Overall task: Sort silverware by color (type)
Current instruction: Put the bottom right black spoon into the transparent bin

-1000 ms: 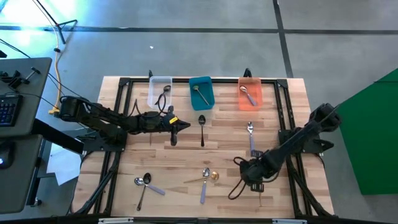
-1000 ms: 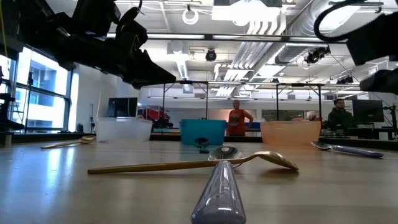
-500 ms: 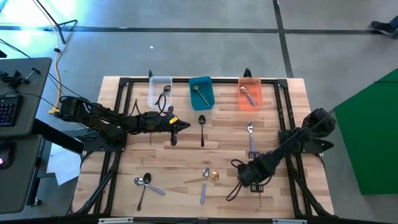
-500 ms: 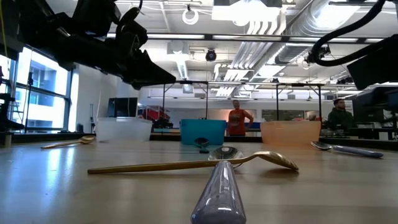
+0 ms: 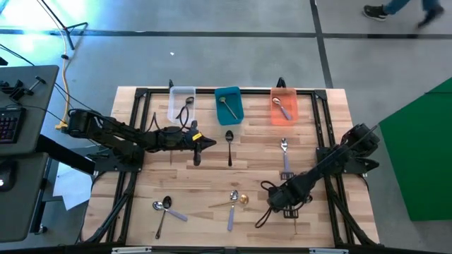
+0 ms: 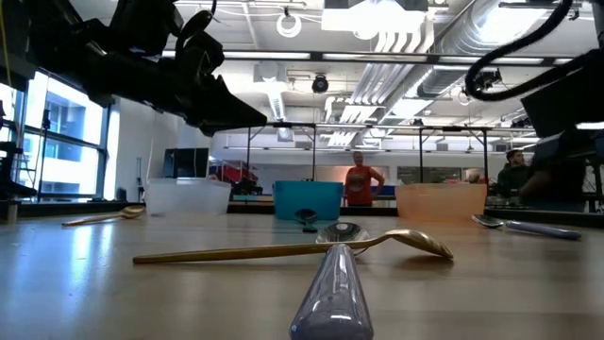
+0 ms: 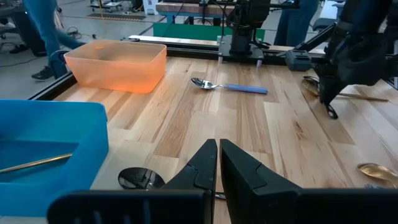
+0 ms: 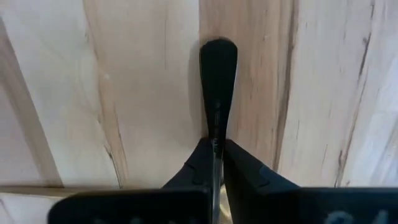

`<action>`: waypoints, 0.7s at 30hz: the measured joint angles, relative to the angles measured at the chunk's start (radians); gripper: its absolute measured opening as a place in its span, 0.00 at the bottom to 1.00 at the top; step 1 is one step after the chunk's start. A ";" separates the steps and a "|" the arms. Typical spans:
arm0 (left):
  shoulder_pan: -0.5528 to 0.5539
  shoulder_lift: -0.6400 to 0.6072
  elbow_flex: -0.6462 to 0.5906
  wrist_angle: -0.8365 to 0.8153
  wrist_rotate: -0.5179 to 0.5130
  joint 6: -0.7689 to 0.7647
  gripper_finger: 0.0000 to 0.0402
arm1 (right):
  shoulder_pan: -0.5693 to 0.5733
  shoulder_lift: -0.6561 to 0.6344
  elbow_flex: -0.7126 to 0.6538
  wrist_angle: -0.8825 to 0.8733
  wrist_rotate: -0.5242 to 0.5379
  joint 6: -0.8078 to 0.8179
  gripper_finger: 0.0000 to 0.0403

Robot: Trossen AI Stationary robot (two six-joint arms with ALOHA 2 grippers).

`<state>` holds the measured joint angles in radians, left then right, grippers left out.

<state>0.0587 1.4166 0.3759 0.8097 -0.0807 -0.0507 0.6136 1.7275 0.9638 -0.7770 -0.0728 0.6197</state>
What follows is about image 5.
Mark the black tripod stand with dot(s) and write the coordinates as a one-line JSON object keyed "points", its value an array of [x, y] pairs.
{"points": [[69, 39]]}

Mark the teal plastic bin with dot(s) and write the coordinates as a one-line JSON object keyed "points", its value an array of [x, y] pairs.
{"points": [[220, 113]]}

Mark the black desk clamp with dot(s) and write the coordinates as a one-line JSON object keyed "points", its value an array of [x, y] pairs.
{"points": [[17, 92]]}

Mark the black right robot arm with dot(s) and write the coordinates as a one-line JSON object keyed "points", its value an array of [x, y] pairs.
{"points": [[335, 158]]}

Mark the white metal bracket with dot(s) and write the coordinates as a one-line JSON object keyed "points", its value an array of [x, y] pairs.
{"points": [[329, 251], [131, 250]]}

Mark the person's leg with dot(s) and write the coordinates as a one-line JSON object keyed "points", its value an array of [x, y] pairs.
{"points": [[397, 5], [431, 3]]}

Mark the white paper sheet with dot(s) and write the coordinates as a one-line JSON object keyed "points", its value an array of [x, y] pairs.
{"points": [[72, 190]]}

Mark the person's foot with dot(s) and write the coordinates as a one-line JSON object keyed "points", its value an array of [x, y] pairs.
{"points": [[431, 16], [374, 13]]}

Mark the black desk support bar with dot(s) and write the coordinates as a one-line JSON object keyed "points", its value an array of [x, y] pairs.
{"points": [[63, 153]]}

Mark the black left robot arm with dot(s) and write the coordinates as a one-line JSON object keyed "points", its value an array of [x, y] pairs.
{"points": [[116, 132]]}

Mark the black aluminium table frame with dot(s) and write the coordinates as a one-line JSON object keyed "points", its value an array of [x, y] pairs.
{"points": [[205, 91]]}

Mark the black keyboard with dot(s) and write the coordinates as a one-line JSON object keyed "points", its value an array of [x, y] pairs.
{"points": [[8, 125]]}

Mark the clear plastic bin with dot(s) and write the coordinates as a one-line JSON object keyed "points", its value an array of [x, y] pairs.
{"points": [[173, 113]]}

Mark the black computer mouse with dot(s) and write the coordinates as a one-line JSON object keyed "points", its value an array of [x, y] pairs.
{"points": [[7, 176]]}

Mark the dark grey desk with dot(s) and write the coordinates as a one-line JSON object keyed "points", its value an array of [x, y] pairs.
{"points": [[30, 204]]}

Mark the orange translucent plastic bin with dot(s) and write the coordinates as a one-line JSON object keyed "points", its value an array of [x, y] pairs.
{"points": [[279, 118]]}

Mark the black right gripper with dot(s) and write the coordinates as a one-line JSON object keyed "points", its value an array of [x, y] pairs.
{"points": [[287, 197]]}

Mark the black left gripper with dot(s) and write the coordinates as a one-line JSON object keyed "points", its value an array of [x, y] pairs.
{"points": [[192, 141]]}

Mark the black desk caster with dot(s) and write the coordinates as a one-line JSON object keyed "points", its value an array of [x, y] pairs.
{"points": [[42, 229]]}

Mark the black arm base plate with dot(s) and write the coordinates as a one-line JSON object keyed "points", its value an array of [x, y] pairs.
{"points": [[106, 164], [356, 167]]}

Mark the green panel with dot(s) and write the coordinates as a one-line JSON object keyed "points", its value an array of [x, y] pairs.
{"points": [[423, 158]]}

